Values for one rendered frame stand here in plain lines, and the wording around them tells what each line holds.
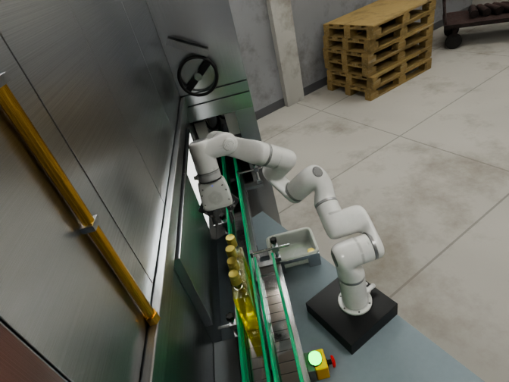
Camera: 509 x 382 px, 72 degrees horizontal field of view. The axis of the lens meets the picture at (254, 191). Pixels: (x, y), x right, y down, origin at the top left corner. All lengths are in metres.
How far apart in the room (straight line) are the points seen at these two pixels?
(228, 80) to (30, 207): 1.54
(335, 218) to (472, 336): 1.37
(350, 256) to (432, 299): 1.35
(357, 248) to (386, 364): 0.42
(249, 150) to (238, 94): 0.81
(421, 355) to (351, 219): 0.52
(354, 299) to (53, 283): 1.05
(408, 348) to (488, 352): 0.99
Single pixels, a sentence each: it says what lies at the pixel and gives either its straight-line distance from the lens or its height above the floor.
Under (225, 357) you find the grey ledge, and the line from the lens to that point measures 1.34.
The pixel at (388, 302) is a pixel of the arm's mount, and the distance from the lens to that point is 1.46.
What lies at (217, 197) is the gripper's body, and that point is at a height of 1.35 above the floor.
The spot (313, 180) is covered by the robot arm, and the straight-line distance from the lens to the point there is 1.26.
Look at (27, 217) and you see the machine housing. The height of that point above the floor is 1.78.
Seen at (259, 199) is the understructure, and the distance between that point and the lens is 2.36.
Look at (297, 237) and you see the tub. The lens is 1.73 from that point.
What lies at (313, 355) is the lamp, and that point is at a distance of 1.31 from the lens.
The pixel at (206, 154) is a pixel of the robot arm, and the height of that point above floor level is 1.49.
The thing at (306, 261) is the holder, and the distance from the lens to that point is 1.63.
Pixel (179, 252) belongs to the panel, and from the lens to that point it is 1.06.
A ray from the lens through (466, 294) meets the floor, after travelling 2.57.
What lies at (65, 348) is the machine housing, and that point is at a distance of 0.58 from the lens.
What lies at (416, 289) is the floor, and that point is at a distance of 2.53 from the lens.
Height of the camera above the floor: 2.01
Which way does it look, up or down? 35 degrees down
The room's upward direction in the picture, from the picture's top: 15 degrees counter-clockwise
